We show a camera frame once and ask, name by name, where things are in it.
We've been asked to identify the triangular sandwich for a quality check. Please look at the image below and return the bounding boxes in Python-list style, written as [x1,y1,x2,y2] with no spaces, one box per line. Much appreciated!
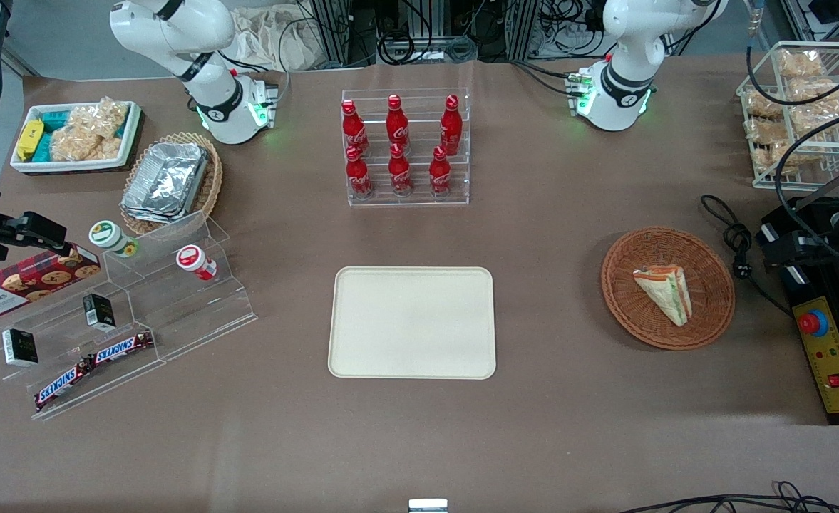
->
[632,264,694,328]

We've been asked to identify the round brown wicker basket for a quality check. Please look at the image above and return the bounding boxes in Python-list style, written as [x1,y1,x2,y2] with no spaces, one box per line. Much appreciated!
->
[601,227,736,351]

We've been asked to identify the oval light wicker basket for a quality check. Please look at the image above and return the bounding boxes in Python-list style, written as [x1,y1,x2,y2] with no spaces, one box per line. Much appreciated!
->
[120,132,224,237]

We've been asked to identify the beige rectangular tray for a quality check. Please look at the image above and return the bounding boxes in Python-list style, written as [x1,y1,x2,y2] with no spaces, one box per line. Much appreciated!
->
[328,266,497,380]

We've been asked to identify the black heating appliance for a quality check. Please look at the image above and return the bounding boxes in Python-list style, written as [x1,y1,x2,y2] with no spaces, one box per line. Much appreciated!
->
[756,207,839,426]

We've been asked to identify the red cookie box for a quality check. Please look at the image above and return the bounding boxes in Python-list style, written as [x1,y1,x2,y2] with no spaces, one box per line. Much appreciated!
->
[0,246,101,321]

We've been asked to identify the green lid yogurt cup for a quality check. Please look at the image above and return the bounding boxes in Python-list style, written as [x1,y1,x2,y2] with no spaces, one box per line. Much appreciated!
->
[89,221,140,259]

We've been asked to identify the grey metal bar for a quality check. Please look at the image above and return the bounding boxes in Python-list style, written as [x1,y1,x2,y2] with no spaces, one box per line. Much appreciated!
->
[793,153,839,212]

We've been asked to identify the yellow snack packet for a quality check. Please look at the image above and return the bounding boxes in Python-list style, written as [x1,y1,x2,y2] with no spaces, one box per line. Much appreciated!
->
[16,119,44,161]

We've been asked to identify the clear bag of rice crackers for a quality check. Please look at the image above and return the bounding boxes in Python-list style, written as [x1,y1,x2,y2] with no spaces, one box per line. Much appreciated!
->
[70,98,129,140]
[50,125,123,162]

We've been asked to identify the clear bag of fried snacks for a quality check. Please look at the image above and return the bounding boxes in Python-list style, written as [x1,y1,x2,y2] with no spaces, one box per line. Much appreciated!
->
[743,91,783,119]
[754,140,819,176]
[778,48,825,78]
[788,77,839,105]
[745,118,791,143]
[793,101,839,133]

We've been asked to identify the small black box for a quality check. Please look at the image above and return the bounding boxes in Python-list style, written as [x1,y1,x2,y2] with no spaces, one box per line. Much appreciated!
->
[2,328,39,368]
[83,293,117,332]

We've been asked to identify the aluminium foil container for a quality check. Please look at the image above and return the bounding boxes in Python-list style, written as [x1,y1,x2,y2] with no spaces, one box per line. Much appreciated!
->
[121,187,199,225]
[128,142,210,214]

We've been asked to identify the yellow control panel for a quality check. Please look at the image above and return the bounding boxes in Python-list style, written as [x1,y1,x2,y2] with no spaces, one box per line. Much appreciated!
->
[790,296,839,415]

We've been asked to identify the white plastic bin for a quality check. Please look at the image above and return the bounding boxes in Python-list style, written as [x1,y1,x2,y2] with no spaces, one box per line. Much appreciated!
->
[10,100,142,174]

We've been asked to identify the snickers chocolate bar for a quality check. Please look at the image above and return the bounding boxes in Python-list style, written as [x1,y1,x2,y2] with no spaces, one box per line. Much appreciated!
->
[34,358,96,413]
[88,330,155,366]

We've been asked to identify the red lid yogurt cup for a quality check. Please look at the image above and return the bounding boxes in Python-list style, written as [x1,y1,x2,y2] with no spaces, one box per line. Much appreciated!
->
[176,244,218,281]

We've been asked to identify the clear acrylic step display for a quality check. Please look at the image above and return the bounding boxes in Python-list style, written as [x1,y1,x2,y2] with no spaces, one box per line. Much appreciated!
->
[0,210,258,421]

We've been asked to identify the beige crumpled cloth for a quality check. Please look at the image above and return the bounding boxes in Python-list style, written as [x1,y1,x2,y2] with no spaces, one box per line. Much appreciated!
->
[230,6,320,72]

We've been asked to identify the red cola bottle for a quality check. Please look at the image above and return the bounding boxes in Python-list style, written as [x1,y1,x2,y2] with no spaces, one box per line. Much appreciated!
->
[429,145,453,197]
[346,146,374,199]
[341,99,370,156]
[386,94,410,150]
[388,143,413,197]
[440,94,463,154]

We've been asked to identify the clear acrylic bottle rack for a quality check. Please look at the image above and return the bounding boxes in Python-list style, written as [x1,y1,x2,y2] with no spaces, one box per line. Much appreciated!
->
[341,88,471,207]

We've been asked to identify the black power cable with plug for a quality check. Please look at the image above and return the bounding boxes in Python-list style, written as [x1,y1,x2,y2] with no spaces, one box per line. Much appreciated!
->
[699,194,795,318]

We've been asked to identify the aluminium frame rail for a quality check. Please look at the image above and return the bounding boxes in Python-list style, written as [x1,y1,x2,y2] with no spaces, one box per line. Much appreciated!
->
[779,0,839,45]

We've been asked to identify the black cable bundle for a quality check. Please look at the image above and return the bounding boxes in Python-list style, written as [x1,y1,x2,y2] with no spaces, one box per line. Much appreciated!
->
[619,481,839,513]

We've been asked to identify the aluminium frame post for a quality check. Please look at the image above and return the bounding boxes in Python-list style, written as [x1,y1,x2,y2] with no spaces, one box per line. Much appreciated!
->
[513,0,542,62]
[312,0,352,66]

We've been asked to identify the coiled black cables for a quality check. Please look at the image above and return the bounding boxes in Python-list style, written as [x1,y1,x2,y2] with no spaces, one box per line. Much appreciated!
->
[376,0,480,66]

